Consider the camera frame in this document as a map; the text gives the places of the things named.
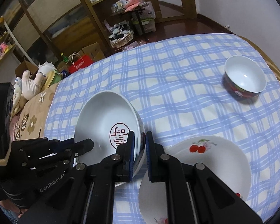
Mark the wooden door with frosted glass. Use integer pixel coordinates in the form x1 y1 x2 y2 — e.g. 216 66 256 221
140 0 197 24

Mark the blue checked cloth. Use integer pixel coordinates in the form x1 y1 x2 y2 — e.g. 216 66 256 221
44 33 280 222

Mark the beige strap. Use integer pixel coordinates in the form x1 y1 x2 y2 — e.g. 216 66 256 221
0 142 10 167

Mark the white-haired plush doll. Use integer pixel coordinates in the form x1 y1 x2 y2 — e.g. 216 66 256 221
37 61 55 77

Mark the wooden corner shelf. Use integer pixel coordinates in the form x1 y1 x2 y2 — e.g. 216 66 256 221
72 0 131 56

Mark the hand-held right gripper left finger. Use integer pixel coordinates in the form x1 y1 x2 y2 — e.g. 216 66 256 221
17 131 135 224

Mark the yellow and green plush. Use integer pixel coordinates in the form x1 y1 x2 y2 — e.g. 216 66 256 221
45 70 61 84

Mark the white and yellow bookshelf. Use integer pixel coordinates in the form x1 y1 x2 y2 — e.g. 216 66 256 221
0 16 26 80

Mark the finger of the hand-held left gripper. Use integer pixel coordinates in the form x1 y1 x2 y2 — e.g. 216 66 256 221
12 137 75 155
25 138 94 172

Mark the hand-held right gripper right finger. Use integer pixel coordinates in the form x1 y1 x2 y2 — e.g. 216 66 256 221
146 131 263 224

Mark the cream plush bear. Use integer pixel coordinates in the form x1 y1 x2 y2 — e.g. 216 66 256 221
12 78 26 117

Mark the black and white striped plush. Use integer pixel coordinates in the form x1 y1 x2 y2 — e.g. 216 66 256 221
108 21 131 39

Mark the white cherry-print plate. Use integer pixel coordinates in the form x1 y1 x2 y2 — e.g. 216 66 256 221
139 136 252 224

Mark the open cardboard box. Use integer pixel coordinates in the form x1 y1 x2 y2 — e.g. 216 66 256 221
78 42 105 62
15 59 38 77

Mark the brown floral blanket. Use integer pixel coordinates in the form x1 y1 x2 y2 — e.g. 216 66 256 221
10 84 61 143

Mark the wicker basket with lace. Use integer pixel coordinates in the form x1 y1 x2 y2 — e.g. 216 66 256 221
110 31 134 48

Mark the large white bowl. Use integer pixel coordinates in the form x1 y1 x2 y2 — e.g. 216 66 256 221
74 91 145 187

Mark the clear box of small items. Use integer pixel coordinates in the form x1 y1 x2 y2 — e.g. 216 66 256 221
111 0 127 13

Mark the pink cloth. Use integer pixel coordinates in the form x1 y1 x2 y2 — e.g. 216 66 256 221
125 0 145 12

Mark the red paper bag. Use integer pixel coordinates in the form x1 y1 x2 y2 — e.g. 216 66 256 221
68 53 94 74

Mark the clear plastic storage box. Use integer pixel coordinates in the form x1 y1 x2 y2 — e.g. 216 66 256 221
132 3 157 34

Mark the wooden wardrobe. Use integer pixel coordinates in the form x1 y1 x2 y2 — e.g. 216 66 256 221
0 0 108 75

